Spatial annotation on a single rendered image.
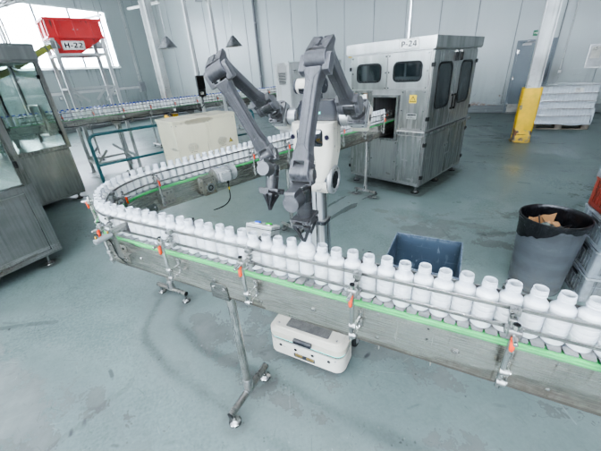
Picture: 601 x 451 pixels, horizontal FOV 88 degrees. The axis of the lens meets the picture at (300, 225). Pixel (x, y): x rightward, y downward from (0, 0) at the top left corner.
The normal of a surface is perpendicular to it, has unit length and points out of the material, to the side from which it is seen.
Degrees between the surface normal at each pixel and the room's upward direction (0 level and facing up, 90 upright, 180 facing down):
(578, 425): 0
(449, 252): 90
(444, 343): 90
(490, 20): 90
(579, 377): 90
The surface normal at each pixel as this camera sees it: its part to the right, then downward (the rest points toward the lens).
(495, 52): -0.45, 0.43
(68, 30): 0.71, 0.27
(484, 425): -0.07, -0.89
